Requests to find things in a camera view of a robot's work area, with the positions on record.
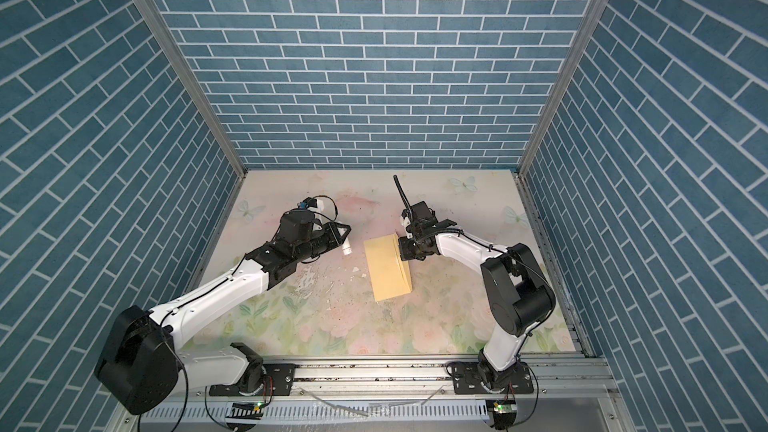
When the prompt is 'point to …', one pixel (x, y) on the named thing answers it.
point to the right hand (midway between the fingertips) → (402, 247)
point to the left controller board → (246, 410)
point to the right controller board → (504, 407)
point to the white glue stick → (346, 247)
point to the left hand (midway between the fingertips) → (351, 229)
